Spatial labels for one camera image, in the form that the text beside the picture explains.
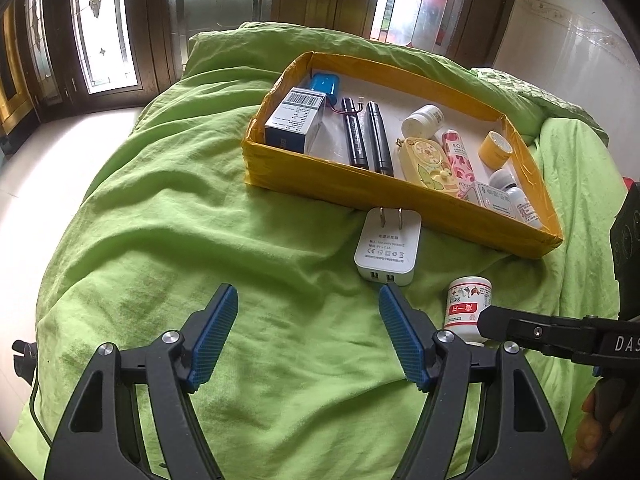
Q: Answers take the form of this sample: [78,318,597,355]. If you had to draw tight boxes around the white bottle red label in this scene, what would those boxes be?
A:
[444,276,492,346]

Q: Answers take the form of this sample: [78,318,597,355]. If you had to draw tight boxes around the white red ointment box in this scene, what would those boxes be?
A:
[461,182,522,221]

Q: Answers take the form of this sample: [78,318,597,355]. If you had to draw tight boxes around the grey white medicine bottle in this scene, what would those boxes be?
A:
[489,168,542,230]

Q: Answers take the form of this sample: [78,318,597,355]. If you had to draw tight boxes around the rose hand cream tube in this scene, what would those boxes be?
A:
[436,129,475,184]

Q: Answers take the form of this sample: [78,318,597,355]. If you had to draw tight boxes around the yellow round jar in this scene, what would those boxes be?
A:
[477,130,513,171]

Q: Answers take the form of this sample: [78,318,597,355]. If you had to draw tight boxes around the white power adapter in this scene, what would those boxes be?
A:
[354,207,422,286]

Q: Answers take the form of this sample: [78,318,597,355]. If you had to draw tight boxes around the yellow cartoon timer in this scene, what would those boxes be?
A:
[397,138,459,197]

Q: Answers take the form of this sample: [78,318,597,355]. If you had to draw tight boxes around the white bottle QR label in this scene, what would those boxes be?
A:
[401,104,445,139]

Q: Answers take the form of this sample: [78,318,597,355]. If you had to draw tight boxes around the black pen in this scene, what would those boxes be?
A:
[341,96,369,169]
[367,101,395,177]

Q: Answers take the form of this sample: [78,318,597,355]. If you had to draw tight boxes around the blue white medicine box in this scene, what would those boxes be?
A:
[265,87,326,154]

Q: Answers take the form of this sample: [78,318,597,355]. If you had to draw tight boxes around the blue battery pack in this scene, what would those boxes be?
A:
[309,73,340,102]

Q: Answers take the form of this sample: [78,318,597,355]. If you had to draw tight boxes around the person's right hand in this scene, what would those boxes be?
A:
[570,389,604,476]

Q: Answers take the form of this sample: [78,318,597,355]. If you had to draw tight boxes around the yellow cardboard tray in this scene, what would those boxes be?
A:
[242,51,563,259]

